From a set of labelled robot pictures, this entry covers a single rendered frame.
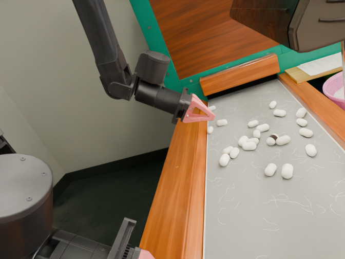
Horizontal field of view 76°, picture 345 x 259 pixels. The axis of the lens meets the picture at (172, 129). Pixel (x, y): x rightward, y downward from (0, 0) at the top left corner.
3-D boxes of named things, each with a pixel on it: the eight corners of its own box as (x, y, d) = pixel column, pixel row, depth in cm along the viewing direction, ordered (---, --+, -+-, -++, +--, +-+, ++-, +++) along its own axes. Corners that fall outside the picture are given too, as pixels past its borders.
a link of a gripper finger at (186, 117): (219, 99, 59) (186, 87, 59) (220, 110, 53) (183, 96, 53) (209, 120, 63) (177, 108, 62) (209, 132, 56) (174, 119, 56)
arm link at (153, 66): (116, 81, 60) (106, 93, 53) (125, 38, 54) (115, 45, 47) (158, 95, 61) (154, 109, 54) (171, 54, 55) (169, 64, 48)
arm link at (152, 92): (136, 94, 60) (129, 102, 55) (142, 70, 56) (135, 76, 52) (160, 103, 60) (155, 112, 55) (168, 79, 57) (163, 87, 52)
